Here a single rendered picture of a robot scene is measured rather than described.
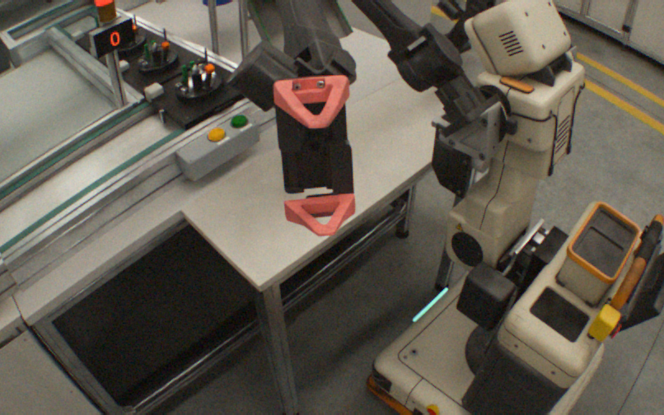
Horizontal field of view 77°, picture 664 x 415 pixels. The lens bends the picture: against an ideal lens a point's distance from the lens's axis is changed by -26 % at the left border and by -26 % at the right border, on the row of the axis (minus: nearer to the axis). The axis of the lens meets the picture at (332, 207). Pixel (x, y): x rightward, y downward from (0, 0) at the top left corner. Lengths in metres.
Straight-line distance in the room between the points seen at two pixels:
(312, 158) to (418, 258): 1.75
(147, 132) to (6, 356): 0.74
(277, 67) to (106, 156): 0.91
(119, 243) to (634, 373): 1.98
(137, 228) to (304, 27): 0.73
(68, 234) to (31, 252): 0.11
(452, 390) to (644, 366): 1.03
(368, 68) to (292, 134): 1.23
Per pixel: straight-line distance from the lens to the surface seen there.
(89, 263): 1.23
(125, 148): 1.42
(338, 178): 0.53
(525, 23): 1.00
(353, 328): 2.04
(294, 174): 0.53
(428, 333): 1.71
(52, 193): 1.39
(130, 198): 1.27
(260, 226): 1.19
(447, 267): 2.05
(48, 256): 1.24
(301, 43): 0.68
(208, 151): 1.25
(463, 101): 0.95
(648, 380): 2.29
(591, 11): 5.04
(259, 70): 0.57
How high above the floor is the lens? 1.72
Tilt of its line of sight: 45 degrees down
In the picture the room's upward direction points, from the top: straight up
